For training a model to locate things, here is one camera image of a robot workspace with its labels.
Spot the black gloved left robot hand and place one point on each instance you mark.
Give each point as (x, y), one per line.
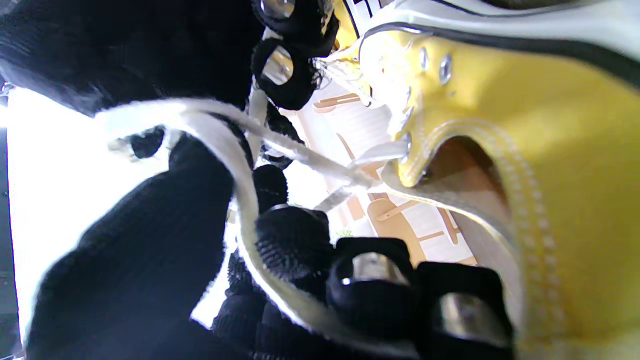
(150, 260)

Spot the printed room scene backdrop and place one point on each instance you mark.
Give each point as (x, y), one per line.
(360, 125)

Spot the yellow canvas sneaker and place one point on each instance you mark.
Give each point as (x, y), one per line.
(362, 10)
(550, 125)

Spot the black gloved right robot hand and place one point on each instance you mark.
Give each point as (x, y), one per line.
(150, 45)

